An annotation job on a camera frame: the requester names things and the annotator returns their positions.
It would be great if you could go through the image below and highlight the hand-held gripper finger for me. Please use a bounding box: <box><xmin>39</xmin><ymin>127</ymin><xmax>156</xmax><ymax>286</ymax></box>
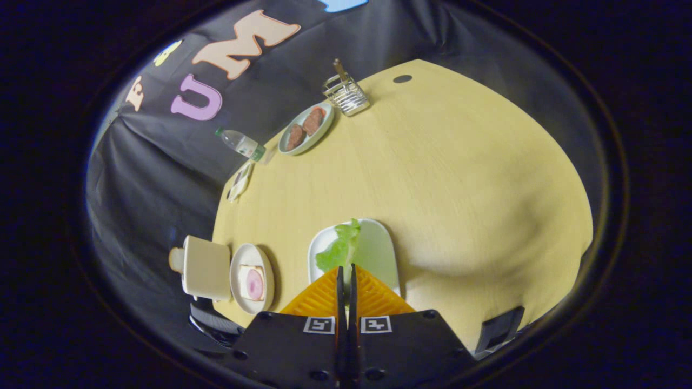
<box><xmin>230</xmin><ymin>265</ymin><xmax>347</xmax><ymax>389</ymax></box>
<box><xmin>349</xmin><ymin>264</ymin><xmax>476</xmax><ymax>389</ymax></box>

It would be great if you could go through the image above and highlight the green lettuce leaf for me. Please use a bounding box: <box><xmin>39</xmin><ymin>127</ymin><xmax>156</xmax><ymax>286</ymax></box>
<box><xmin>315</xmin><ymin>218</ymin><xmax>362</xmax><ymax>281</ymax></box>

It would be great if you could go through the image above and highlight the white square plate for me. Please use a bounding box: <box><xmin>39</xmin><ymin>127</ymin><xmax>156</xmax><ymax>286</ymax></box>
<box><xmin>308</xmin><ymin>218</ymin><xmax>401</xmax><ymax>298</ymax></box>

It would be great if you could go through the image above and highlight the pink ham slice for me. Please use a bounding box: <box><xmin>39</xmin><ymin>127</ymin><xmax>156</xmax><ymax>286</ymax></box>
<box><xmin>246</xmin><ymin>269</ymin><xmax>265</xmax><ymax>301</ymax></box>

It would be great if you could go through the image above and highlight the bread slice with crust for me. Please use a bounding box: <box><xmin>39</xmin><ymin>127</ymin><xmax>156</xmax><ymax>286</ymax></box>
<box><xmin>239</xmin><ymin>264</ymin><xmax>266</xmax><ymax>302</ymax></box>

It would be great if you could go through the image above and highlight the white round plate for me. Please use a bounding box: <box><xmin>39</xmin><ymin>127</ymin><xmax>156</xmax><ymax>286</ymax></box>
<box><xmin>230</xmin><ymin>243</ymin><xmax>275</xmax><ymax>315</ymax></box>

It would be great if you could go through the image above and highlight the white toaster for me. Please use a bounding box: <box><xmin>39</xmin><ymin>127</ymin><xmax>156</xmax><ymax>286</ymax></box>
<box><xmin>169</xmin><ymin>235</ymin><xmax>233</xmax><ymax>301</ymax></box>

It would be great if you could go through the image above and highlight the white divided snack tray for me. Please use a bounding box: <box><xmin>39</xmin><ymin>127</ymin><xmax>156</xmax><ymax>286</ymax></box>
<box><xmin>226</xmin><ymin>161</ymin><xmax>255</xmax><ymax>203</ymax></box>

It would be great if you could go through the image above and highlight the brown meat piece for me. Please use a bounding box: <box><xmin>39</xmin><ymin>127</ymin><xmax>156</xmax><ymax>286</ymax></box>
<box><xmin>302</xmin><ymin>106</ymin><xmax>327</xmax><ymax>136</ymax></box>
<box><xmin>285</xmin><ymin>124</ymin><xmax>307</xmax><ymax>152</ymax></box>

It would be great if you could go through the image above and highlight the pale green round plate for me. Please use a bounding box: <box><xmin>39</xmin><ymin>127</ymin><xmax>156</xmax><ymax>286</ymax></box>
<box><xmin>277</xmin><ymin>102</ymin><xmax>335</xmax><ymax>156</ymax></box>

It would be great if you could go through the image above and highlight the clear plastic water bottle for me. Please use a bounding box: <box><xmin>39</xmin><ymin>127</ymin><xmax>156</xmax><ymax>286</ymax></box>
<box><xmin>215</xmin><ymin>128</ymin><xmax>268</xmax><ymax>163</ymax></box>

